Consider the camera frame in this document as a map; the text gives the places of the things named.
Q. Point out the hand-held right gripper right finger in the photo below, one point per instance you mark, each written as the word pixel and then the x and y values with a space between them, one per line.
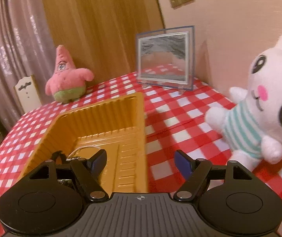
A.
pixel 183 164

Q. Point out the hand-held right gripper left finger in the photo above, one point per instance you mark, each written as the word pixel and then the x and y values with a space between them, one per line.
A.
pixel 99 161

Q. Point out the yellow plastic tray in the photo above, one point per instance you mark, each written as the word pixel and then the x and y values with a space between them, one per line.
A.
pixel 111 118

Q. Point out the red checkered tablecloth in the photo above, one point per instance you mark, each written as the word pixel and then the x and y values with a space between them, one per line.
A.
pixel 180 118

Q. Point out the pink starfish plush toy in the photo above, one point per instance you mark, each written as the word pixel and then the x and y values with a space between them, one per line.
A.
pixel 67 79

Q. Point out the cream wooden chair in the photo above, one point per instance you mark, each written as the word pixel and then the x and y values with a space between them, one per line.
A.
pixel 27 93

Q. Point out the white bunny plush toy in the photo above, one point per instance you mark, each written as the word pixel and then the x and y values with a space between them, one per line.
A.
pixel 266 79

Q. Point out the wooden door panel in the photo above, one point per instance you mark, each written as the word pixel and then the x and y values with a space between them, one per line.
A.
pixel 101 24

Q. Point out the sheer grey curtain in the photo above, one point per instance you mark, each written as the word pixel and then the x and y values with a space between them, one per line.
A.
pixel 12 42

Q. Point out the clear sand art frame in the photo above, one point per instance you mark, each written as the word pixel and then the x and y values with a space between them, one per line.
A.
pixel 164 61

